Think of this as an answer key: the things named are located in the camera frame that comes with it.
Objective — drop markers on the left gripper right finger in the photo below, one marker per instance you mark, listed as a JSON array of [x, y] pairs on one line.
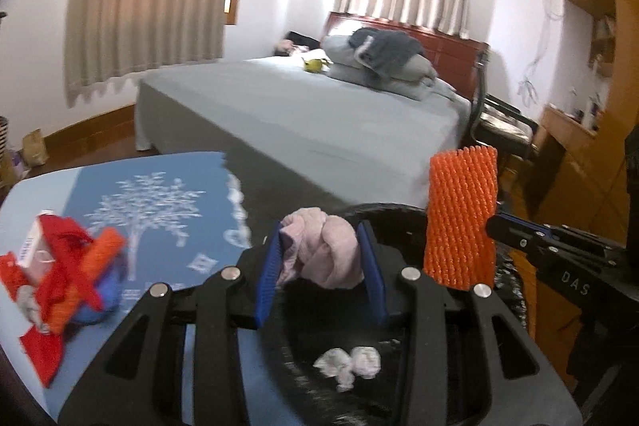
[[399, 296]]

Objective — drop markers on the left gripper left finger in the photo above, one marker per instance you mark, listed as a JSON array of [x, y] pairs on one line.
[[136, 377]]

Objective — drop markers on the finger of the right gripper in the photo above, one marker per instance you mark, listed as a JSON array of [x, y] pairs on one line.
[[531, 238]]

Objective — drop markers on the red plastic bag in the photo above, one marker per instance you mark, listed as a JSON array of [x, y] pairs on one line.
[[45, 351]]

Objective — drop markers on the blue plastic bag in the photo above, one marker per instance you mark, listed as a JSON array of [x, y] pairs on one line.
[[109, 288]]

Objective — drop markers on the large orange foam net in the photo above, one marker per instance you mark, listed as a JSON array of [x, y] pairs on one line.
[[462, 197]]

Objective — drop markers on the white tissue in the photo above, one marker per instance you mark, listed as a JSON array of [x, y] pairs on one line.
[[337, 363]]

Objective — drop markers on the pink cloth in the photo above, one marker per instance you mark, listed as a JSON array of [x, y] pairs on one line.
[[320, 248]]

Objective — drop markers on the grey tissue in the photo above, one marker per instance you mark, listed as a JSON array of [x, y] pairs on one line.
[[27, 303]]

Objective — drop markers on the white paper ball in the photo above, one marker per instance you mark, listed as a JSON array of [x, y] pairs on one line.
[[366, 362]]

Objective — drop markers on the black trash bin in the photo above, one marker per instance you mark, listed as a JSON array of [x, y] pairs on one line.
[[307, 320]]

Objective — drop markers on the wooden desk cabinet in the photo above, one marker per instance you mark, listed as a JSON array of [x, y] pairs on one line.
[[583, 58]]

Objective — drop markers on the black office chair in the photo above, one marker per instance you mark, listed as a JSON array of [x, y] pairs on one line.
[[495, 123]]

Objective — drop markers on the white medicine box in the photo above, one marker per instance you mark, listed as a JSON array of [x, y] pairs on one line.
[[35, 258]]

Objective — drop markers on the blue tree print tablecloth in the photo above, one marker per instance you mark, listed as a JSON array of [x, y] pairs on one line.
[[184, 217]]

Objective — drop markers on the red wooden headboard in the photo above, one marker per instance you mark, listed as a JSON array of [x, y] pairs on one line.
[[452, 57]]

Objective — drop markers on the grey folded pillows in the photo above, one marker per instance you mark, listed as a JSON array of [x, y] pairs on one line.
[[417, 81]]

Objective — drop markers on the brown paper bag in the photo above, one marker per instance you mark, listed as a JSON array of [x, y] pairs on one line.
[[34, 149]]

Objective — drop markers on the dark grey blanket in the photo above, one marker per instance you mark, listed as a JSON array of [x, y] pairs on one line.
[[384, 53]]

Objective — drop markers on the bed with grey sheet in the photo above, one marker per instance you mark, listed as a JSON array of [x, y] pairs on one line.
[[354, 143]]

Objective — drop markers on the striped basket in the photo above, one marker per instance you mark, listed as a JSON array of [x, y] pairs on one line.
[[7, 172]]

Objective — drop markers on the yellow plush toy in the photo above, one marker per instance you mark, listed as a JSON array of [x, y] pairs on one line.
[[316, 65]]

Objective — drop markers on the pink black bag on bed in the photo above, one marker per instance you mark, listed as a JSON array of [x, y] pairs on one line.
[[294, 43]]

